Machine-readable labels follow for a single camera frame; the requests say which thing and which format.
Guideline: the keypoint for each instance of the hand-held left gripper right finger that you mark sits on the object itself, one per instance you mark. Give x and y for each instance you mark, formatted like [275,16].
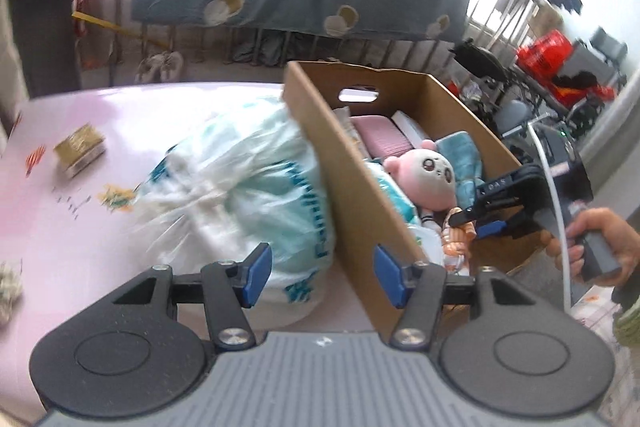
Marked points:
[392,277]

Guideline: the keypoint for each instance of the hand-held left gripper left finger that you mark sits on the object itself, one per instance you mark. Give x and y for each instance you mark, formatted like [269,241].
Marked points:
[257,274]

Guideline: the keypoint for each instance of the small orange doll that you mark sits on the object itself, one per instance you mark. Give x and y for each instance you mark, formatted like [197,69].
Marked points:
[457,237]

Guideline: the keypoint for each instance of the teal plaid towel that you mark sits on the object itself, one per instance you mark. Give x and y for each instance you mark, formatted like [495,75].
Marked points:
[465,157]

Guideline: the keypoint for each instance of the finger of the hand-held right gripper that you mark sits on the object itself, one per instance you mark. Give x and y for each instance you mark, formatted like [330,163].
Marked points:
[500,217]
[510,184]

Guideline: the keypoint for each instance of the red crate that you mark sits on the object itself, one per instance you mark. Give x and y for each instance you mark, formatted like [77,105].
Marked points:
[545,52]

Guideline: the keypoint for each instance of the yellow pole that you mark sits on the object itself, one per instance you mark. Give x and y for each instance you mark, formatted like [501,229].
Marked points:
[100,22]

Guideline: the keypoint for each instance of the black chair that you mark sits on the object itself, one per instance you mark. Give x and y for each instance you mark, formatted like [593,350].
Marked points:
[480,57]

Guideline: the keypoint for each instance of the blue wet wipes pack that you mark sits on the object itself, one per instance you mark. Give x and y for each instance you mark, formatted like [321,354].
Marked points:
[395,197]

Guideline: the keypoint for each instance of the grey office chair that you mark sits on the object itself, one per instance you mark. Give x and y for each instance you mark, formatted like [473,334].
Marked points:
[610,47]

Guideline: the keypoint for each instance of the grey shoes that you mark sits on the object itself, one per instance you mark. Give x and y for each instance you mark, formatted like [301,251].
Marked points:
[160,64]

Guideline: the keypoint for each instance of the white plastic bag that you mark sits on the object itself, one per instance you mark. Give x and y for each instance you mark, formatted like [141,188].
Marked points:
[240,187]

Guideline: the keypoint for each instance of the beige curtain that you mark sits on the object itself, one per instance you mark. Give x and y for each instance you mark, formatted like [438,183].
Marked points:
[6,82]

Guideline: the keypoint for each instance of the green white scrunchie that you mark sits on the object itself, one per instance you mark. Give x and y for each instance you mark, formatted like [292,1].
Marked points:
[10,292]

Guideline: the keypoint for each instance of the cardboard box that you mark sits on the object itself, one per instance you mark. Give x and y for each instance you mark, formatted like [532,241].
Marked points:
[350,187]

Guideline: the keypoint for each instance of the pink plush toy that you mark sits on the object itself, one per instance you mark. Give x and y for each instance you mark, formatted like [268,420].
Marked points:
[425,172]

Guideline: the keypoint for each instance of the metal railing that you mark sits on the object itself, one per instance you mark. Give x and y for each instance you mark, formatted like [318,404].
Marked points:
[202,47]

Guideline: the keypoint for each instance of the small gold box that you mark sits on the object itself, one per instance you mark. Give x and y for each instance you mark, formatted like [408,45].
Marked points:
[80,149]

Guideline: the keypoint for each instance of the person's right hand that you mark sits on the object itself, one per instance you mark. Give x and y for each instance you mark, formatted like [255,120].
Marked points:
[617,237]

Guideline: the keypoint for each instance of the dark cabinet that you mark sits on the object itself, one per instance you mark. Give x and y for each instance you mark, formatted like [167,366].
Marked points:
[40,7]

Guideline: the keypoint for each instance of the pink towel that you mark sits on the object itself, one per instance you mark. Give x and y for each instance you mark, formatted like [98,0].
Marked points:
[380,134]

